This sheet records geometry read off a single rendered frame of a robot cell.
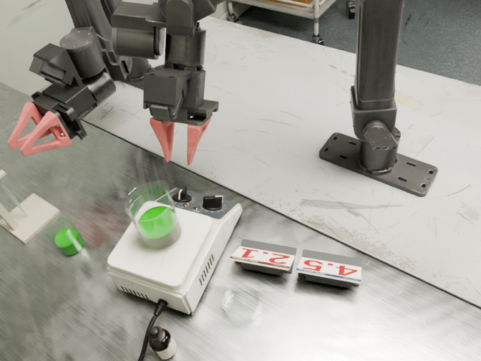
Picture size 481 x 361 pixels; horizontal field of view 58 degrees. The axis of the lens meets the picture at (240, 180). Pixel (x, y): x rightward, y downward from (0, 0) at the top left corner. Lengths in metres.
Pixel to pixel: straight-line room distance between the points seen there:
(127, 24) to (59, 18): 1.54
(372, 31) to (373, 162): 0.25
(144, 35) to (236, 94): 0.39
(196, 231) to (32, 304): 0.29
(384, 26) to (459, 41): 2.29
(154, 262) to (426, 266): 0.40
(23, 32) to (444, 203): 1.77
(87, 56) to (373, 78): 0.46
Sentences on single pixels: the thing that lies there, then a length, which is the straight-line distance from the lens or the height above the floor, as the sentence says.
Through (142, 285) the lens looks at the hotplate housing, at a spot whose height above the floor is 0.96.
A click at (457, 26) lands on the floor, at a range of 3.04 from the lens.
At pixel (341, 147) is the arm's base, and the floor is 0.91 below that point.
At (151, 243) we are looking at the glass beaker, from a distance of 0.61.
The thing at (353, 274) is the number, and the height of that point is 0.93.
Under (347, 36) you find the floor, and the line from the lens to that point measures 2.89.
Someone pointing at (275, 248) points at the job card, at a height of 0.90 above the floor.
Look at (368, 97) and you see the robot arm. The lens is 0.68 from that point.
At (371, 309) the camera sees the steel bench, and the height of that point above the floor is 0.90.
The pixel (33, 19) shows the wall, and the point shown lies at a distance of 2.12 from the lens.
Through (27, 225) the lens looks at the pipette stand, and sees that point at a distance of 0.87.
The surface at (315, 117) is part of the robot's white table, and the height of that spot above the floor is 0.90.
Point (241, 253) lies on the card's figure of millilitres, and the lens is 0.68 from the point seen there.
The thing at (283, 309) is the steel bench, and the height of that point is 0.90.
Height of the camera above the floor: 1.50
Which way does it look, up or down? 49 degrees down
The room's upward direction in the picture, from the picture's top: 10 degrees counter-clockwise
